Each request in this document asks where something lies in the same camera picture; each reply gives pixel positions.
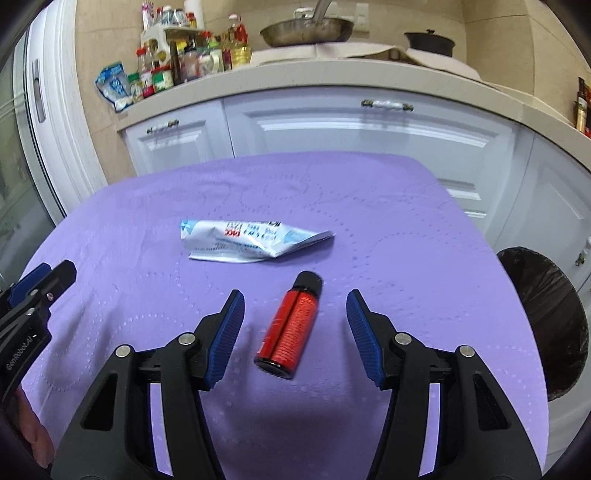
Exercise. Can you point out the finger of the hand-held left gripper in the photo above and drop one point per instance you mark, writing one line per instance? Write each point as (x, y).
(62, 278)
(27, 281)

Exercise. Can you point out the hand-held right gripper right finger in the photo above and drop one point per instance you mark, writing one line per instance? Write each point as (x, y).
(364, 339)

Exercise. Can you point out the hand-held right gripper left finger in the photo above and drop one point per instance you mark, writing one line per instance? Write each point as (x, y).
(226, 334)

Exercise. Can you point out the red bottle with black cap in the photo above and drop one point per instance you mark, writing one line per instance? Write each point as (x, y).
(288, 327)

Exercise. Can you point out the bin with black liner bag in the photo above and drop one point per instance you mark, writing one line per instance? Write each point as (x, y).
(549, 314)

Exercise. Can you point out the person's left hand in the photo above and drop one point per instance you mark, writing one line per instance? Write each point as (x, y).
(34, 434)

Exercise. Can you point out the crumpled white blue packet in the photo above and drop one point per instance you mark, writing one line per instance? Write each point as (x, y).
(240, 241)

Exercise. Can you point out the purple tablecloth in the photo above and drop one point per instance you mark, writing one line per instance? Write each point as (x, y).
(323, 207)

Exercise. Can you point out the white sliding door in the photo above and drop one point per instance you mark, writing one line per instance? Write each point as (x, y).
(69, 115)

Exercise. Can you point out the white kitchen cabinet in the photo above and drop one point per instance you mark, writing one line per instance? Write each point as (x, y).
(323, 136)

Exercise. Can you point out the cluster of condiment bottles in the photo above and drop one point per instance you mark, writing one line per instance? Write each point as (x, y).
(161, 76)

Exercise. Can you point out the beige kitchen countertop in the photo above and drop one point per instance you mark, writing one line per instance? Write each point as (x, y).
(323, 78)

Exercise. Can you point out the white spice rack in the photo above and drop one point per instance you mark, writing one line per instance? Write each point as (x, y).
(173, 37)

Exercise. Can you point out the pink striped white bottle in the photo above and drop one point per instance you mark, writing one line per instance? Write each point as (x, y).
(147, 14)

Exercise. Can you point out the clear jar with label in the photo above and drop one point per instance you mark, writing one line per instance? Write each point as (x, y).
(162, 16)
(180, 17)

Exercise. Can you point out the beige stove cover cloth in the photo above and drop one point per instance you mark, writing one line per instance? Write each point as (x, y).
(360, 50)

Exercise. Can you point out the yellow cooking oil bottle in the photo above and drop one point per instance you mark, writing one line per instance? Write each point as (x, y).
(239, 46)

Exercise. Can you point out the white paper towel roll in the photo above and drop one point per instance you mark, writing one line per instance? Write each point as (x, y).
(194, 14)

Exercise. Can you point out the black cooking pot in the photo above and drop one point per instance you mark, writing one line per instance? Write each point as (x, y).
(429, 44)

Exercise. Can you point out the metal frying pan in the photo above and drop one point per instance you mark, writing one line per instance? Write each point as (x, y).
(304, 30)

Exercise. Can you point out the dark sauce bottle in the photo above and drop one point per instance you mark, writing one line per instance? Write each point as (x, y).
(581, 104)

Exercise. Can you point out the white wall socket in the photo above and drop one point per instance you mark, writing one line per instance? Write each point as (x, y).
(362, 18)

